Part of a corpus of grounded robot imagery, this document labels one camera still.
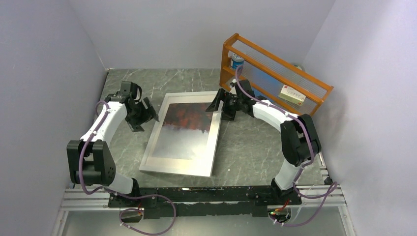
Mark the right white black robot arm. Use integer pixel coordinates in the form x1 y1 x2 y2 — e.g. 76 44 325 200
206 80 322 204

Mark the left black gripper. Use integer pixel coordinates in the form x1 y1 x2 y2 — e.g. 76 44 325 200
125 97 159 132

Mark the purple cable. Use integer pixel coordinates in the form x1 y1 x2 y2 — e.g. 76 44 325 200
234 64 339 228
78 100 177 235

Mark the white picture frame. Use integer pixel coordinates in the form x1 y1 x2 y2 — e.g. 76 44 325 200
139 91 224 178

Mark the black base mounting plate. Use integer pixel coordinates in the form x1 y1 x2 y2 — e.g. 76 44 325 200
108 185 302 219

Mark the blue paper sheet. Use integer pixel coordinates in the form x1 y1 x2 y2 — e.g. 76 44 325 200
252 68 281 97

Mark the blue white can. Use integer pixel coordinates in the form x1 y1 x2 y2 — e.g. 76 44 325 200
230 53 244 69

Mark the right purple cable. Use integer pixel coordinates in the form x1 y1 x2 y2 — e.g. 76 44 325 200
234 64 339 228

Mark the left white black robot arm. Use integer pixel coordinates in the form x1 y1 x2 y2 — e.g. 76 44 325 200
66 82 158 207

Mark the orange wooden shelf rack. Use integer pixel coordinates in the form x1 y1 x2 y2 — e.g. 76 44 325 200
219 33 333 115

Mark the small cream red box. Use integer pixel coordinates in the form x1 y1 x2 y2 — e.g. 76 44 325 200
278 85 306 106

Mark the aluminium rail frame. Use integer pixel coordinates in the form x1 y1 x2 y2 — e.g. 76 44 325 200
51 120 357 236

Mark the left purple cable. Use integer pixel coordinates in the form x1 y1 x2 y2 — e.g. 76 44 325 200
78 100 177 235

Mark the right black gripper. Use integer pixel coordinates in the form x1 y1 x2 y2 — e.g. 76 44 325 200
206 89 243 121

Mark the tape roll behind shelf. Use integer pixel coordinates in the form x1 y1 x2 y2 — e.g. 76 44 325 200
292 63 305 71

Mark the red autumn photo print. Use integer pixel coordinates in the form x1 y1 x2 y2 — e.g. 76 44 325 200
152 102 213 160

